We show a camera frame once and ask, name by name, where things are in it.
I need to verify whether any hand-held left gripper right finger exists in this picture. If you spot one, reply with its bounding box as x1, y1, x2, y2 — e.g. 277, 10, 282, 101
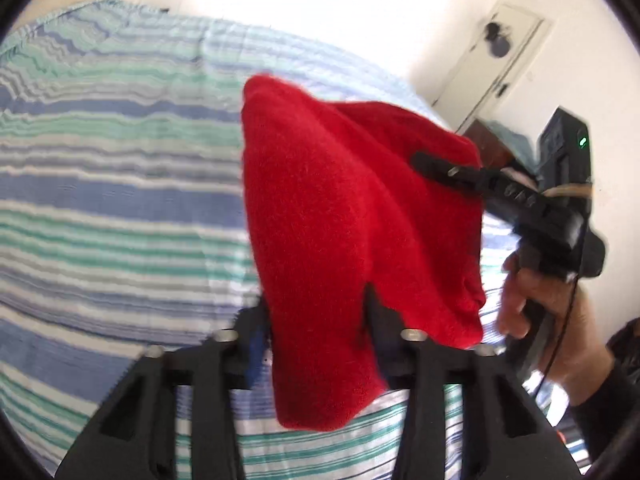
364, 282, 583, 480

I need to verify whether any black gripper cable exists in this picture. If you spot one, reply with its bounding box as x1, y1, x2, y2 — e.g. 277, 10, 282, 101
532, 265, 588, 403

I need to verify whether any blue green striped bed blanket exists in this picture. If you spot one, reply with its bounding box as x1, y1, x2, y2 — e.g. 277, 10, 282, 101
0, 0, 591, 480

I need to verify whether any person's right forearm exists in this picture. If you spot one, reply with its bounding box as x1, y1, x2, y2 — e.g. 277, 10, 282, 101
567, 316, 640, 473

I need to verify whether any person's right hand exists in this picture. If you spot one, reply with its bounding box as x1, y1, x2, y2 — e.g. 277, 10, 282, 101
496, 249, 617, 407

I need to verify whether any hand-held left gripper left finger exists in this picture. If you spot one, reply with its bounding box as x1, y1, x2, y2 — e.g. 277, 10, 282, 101
54, 305, 272, 480

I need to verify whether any light blue cloth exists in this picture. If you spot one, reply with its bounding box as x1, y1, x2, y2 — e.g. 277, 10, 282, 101
487, 122, 542, 168

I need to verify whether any dark bag hanging on door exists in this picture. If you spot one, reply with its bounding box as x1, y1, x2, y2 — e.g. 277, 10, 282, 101
481, 19, 515, 59

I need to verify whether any brown wooden bedside table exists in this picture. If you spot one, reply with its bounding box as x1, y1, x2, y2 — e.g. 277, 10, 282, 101
462, 119, 516, 168

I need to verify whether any red sweater with white print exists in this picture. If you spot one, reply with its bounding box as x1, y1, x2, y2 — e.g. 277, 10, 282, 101
241, 74, 488, 433

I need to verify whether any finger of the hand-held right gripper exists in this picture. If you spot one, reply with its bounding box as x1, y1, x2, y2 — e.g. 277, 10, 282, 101
410, 151, 493, 197

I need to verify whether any white door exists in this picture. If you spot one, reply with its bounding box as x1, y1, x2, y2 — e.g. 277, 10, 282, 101
434, 2, 552, 133

